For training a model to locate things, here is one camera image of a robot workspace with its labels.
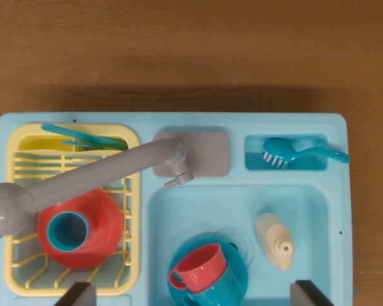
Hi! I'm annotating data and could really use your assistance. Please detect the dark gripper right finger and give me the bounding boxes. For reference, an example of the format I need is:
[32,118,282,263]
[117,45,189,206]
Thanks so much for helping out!
[290,279,334,306]

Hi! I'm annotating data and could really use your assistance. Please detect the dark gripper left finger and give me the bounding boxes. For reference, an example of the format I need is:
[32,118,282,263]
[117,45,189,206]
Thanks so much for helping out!
[61,282,96,306]

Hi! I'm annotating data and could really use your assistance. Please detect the cream detergent bottle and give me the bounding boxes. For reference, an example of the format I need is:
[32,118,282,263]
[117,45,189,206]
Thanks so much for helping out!
[254,212,295,273]

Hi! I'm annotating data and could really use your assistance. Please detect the light blue toy sink unit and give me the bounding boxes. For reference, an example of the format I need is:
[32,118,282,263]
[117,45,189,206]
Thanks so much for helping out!
[0,112,352,306]

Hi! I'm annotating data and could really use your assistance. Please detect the teal toy plate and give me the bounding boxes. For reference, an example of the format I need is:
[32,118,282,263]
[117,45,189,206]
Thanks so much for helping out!
[167,232,249,306]

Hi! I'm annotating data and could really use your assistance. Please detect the yellow dish rack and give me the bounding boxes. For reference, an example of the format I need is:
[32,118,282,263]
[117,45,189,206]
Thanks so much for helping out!
[4,123,142,297]

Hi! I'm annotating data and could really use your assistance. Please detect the red toy plate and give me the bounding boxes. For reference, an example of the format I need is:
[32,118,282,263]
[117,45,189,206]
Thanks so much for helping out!
[37,188,124,270]

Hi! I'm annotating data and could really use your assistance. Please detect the red toy cup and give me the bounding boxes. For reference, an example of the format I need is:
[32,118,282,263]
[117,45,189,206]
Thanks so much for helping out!
[168,243,227,294]

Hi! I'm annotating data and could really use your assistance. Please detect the grey toy faucet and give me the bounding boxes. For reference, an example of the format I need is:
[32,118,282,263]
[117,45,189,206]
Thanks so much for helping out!
[0,130,231,237]

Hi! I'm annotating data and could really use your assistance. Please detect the teal dish brush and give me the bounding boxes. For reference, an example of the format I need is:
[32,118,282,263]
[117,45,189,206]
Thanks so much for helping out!
[263,137,351,170]

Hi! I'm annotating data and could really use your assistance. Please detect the teal toy fork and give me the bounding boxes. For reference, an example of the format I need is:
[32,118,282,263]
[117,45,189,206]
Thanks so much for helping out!
[62,139,105,151]

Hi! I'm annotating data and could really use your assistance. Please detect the teal toy knife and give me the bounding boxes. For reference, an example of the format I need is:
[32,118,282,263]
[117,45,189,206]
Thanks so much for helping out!
[41,124,128,150]

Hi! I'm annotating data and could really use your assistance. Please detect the teal cup without handle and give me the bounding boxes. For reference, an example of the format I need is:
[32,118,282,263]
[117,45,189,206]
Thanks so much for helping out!
[47,211,91,252]

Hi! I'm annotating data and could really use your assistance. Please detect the teal cup with handle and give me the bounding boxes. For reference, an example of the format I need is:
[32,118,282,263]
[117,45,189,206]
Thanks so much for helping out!
[181,261,245,306]

